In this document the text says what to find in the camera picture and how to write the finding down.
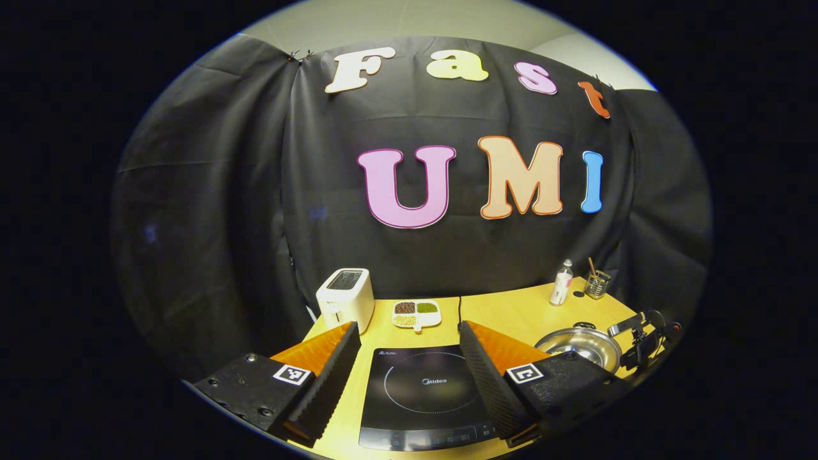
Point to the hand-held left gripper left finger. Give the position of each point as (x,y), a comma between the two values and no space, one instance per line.
(332,383)

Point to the clear plastic bottle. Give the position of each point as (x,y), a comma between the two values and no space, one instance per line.
(561,287)

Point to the white divided dish of beans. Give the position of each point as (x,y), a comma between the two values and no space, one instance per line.
(416,313)

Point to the white toaster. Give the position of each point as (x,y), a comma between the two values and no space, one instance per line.
(345,300)

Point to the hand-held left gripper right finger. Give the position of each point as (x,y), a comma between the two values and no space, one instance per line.
(486,383)

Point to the black backdrop cloth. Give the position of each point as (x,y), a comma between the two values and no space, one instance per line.
(211,211)

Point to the wooden stick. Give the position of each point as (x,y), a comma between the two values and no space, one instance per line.
(592,267)

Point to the black induction cooktop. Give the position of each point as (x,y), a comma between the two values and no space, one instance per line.
(415,396)

